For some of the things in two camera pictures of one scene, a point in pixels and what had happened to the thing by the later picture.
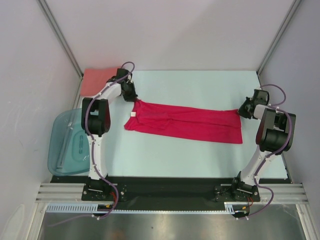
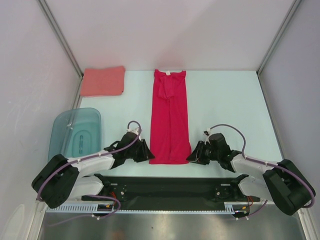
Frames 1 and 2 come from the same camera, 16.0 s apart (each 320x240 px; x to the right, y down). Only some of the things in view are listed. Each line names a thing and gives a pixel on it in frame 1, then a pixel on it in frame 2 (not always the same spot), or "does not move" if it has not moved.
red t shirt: (215, 125) -> (169, 136)
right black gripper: (241, 111) -> (197, 155)
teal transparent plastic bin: (68, 153) does not move
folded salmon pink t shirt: (93, 79) does not move
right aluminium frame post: (278, 36) does not move
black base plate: (169, 190) does not move
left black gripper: (133, 97) -> (146, 154)
